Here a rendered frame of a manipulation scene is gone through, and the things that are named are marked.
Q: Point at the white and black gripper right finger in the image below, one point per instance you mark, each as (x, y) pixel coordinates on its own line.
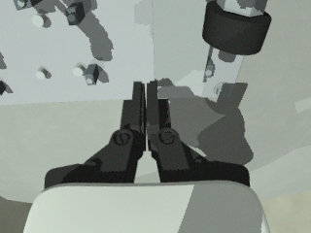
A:
(176, 161)

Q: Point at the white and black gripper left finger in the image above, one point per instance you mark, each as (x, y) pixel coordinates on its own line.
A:
(126, 146)

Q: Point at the grey fixture plate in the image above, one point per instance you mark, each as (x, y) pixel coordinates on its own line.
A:
(117, 35)

